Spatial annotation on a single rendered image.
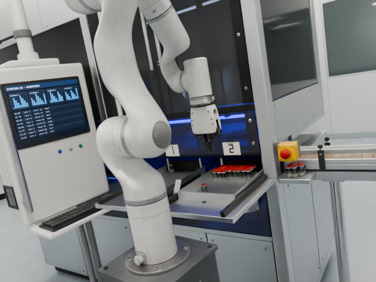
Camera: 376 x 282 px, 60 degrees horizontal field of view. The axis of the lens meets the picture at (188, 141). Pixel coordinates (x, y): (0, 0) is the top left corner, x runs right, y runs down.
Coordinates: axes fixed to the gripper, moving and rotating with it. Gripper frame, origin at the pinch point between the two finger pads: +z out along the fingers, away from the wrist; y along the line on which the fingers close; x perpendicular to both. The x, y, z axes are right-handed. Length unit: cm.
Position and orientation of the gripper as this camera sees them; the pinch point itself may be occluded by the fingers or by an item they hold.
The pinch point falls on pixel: (208, 146)
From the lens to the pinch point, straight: 119.8
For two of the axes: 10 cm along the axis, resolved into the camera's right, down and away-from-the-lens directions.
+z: 1.7, 9.7, 1.7
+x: -5.5, 2.4, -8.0
